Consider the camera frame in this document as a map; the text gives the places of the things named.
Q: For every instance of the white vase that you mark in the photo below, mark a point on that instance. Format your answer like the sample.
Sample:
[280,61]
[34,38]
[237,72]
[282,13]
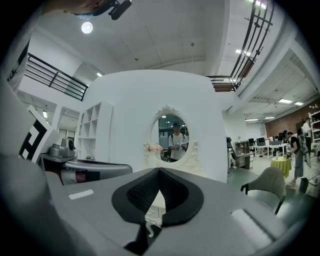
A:
[151,160]

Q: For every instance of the white dressing table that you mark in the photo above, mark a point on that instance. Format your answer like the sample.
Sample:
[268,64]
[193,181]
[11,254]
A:
[155,217]

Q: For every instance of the grey chair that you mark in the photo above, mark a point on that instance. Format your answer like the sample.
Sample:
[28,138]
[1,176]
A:
[268,182]

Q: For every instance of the white office desk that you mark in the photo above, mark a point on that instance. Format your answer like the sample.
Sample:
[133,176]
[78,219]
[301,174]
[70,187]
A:
[270,147]

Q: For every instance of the oval white ornate mirror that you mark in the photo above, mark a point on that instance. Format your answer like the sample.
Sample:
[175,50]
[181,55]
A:
[165,125]

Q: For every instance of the brown cabinet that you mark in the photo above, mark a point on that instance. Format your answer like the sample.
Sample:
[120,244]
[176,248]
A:
[243,155]

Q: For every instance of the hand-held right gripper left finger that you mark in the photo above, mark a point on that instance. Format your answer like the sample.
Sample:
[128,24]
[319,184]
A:
[100,212]

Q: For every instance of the white shelf unit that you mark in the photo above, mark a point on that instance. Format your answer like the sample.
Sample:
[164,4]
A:
[95,125]

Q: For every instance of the round ceiling lamp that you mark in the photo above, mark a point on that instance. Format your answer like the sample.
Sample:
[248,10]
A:
[87,27]

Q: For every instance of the person's head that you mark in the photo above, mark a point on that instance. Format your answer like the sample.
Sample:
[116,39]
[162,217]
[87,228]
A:
[82,6]

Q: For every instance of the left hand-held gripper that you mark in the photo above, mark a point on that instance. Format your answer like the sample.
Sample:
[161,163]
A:
[32,140]

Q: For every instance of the black head-worn camera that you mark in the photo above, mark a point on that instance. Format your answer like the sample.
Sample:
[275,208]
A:
[120,8]

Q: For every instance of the black railing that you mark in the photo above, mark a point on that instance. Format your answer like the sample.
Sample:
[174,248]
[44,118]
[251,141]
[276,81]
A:
[247,50]
[57,77]

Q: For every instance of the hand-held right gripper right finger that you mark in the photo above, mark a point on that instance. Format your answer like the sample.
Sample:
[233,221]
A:
[212,225]

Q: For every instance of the yellow-green round table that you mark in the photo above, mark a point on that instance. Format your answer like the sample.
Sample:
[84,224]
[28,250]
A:
[281,165]

